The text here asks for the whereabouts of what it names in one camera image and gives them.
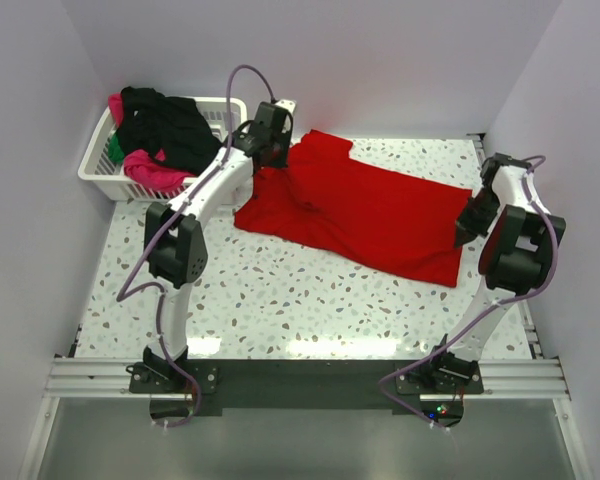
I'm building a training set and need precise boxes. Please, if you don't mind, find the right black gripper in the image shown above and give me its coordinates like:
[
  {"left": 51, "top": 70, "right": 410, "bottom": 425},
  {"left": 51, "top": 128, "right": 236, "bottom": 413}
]
[{"left": 454, "top": 186, "right": 501, "bottom": 250}]

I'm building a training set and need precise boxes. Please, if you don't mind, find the red t shirt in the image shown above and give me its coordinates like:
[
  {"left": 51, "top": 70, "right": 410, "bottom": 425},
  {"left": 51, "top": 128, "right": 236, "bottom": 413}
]
[{"left": 234, "top": 130, "right": 471, "bottom": 288}]

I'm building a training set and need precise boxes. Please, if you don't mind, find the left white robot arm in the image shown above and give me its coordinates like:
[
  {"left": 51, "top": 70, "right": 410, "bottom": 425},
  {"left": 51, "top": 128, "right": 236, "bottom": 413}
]
[{"left": 143, "top": 99, "right": 297, "bottom": 392}]

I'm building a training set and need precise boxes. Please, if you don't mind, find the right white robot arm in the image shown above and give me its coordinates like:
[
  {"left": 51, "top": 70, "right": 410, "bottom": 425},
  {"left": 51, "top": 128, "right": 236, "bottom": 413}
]
[{"left": 419, "top": 153, "right": 567, "bottom": 393}]

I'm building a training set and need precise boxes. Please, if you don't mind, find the black t shirt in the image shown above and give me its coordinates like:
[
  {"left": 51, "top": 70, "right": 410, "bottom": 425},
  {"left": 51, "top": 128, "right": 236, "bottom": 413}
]
[{"left": 116, "top": 87, "right": 222, "bottom": 176}]

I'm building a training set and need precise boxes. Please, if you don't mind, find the pink t shirt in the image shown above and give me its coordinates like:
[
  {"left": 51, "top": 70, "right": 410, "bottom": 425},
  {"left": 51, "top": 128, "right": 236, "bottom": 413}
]
[{"left": 107, "top": 93, "right": 194, "bottom": 191}]

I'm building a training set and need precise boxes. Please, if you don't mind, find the green t shirt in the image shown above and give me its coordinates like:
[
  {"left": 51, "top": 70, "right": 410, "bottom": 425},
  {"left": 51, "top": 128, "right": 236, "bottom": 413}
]
[{"left": 107, "top": 133, "right": 125, "bottom": 165}]

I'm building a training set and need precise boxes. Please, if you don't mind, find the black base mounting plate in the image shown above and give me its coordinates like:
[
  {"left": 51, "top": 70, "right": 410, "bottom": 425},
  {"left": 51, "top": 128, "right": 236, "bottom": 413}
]
[{"left": 126, "top": 354, "right": 484, "bottom": 426}]

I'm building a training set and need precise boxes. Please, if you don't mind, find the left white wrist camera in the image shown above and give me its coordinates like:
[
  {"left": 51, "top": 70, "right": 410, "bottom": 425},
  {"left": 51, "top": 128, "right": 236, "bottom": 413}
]
[{"left": 275, "top": 99, "right": 297, "bottom": 115}]

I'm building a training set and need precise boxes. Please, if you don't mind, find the aluminium frame rail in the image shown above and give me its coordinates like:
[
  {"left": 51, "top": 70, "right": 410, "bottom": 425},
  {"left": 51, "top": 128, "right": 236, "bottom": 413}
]
[{"left": 43, "top": 358, "right": 571, "bottom": 400}]

